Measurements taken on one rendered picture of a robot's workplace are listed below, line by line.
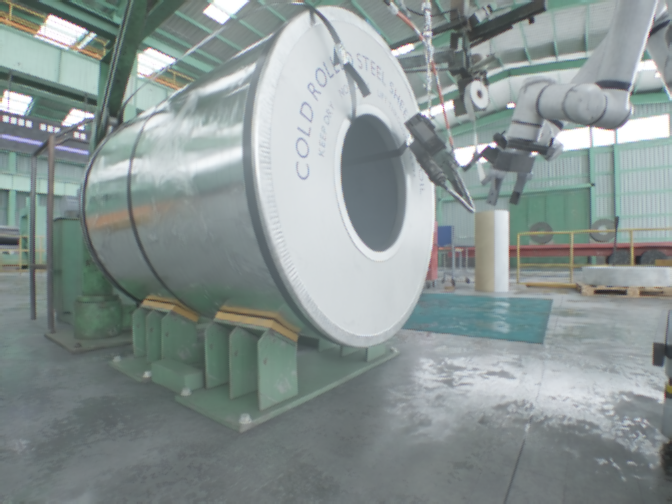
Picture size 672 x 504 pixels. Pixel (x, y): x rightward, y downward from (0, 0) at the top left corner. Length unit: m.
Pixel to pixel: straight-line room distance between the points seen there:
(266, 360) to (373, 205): 0.85
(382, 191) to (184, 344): 1.12
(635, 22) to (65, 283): 3.34
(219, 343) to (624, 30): 1.51
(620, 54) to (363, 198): 1.01
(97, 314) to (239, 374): 1.33
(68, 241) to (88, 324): 0.97
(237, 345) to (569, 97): 1.18
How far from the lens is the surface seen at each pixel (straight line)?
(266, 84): 0.92
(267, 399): 1.16
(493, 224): 5.94
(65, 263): 3.18
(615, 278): 5.96
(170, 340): 1.62
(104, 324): 2.41
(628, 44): 1.17
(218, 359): 1.36
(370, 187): 1.60
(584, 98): 1.02
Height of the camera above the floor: 0.49
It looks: level
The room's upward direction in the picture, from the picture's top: straight up
